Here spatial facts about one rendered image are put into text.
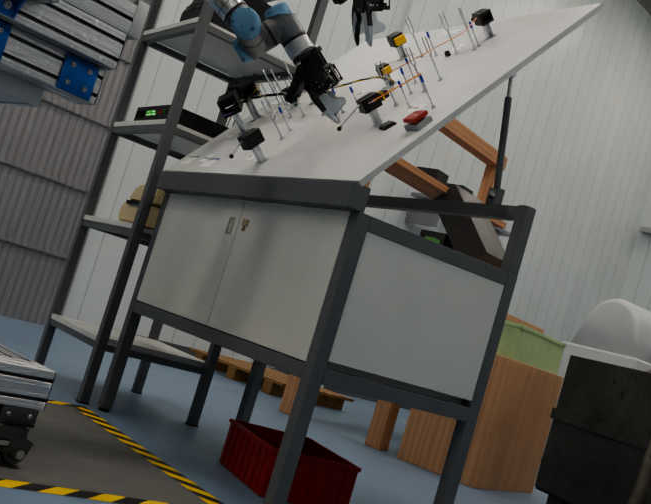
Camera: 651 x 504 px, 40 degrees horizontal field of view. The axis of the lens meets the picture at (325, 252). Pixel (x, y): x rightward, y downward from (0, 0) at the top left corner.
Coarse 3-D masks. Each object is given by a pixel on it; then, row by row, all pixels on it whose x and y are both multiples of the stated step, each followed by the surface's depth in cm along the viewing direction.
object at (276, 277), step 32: (256, 224) 266; (288, 224) 252; (320, 224) 239; (256, 256) 260; (288, 256) 247; (320, 256) 235; (224, 288) 270; (256, 288) 255; (288, 288) 242; (320, 288) 231; (224, 320) 264; (256, 320) 250; (288, 320) 238; (288, 352) 234
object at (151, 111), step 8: (136, 112) 362; (144, 112) 355; (152, 112) 349; (160, 112) 341; (184, 112) 336; (192, 112) 338; (136, 120) 360; (184, 120) 337; (192, 120) 338; (200, 120) 340; (208, 120) 342; (192, 128) 339; (200, 128) 341; (208, 128) 342; (216, 128) 344; (224, 128) 346; (216, 136) 345
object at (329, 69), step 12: (312, 48) 248; (300, 60) 249; (312, 60) 249; (324, 60) 250; (312, 72) 251; (324, 72) 250; (336, 72) 252; (312, 84) 250; (324, 84) 249; (336, 84) 253
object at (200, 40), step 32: (160, 0) 379; (320, 0) 358; (160, 32) 361; (192, 32) 340; (224, 32) 336; (192, 64) 330; (224, 64) 383; (256, 64) 368; (288, 64) 353; (128, 96) 375; (128, 128) 359; (160, 128) 333; (160, 160) 327; (96, 192) 371; (96, 224) 356; (128, 224) 330; (128, 256) 323; (64, 288) 368; (64, 320) 353; (96, 352) 320; (160, 352) 338; (192, 416) 344
